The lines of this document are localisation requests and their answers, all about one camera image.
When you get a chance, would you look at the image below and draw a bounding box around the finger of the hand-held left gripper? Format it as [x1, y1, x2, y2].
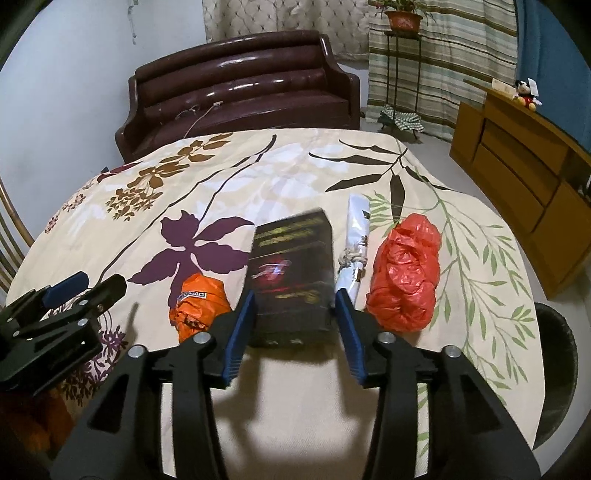
[69, 273, 128, 324]
[6, 271, 90, 321]

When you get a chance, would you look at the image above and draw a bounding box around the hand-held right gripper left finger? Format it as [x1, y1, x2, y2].
[48, 290, 257, 480]

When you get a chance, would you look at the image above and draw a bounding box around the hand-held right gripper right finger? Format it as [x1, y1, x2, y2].
[333, 291, 541, 480]

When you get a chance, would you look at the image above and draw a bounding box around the black box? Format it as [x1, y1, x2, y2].
[247, 209, 335, 349]

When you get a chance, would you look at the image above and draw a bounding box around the black round stool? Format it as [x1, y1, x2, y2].
[533, 302, 580, 450]

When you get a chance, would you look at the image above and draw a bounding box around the orange plastic bag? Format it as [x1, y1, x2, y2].
[168, 272, 232, 344]

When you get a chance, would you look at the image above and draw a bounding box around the light wooden chair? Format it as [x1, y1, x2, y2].
[0, 178, 35, 296]

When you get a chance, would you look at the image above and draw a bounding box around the brown wooden furniture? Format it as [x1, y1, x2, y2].
[0, 392, 77, 467]

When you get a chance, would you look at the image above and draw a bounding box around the red plastic bag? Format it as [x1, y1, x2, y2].
[366, 213, 441, 333]

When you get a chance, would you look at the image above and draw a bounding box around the floral tablecloth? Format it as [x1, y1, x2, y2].
[7, 129, 539, 480]

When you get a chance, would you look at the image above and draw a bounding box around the checkered cloth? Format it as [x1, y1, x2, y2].
[378, 105, 424, 134]

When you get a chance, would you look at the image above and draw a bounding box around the dark brown leather sofa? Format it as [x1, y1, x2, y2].
[115, 30, 362, 162]

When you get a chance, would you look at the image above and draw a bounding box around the wooden cabinet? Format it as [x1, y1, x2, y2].
[449, 78, 591, 300]

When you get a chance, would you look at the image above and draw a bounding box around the striped curtain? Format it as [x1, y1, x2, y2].
[367, 0, 518, 141]

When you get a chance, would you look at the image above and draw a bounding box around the mouse plush toy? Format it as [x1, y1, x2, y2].
[513, 78, 541, 112]

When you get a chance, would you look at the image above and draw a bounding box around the black metal plant stand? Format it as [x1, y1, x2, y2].
[381, 30, 423, 141]

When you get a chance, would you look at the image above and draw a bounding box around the beige patterned curtain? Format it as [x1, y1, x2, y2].
[202, 0, 370, 61]

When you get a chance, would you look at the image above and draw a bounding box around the potted plant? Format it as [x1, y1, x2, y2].
[372, 0, 432, 33]

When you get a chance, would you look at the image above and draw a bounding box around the blue curtain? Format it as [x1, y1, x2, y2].
[512, 0, 591, 153]

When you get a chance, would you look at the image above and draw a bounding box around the pale rolled paper with string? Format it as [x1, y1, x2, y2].
[333, 194, 373, 308]

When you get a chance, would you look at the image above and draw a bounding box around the white charging cable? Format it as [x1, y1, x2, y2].
[174, 102, 225, 139]

